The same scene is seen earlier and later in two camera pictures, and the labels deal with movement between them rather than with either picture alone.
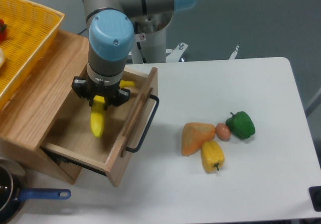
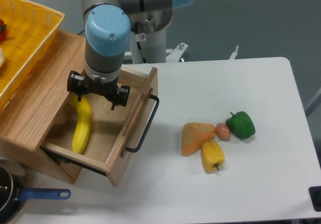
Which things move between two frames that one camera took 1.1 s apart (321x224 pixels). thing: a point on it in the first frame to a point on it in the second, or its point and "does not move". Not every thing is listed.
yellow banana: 97,113 to 81,135
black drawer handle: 133,150 does not move
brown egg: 222,132 does not move
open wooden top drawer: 71,137 does not move
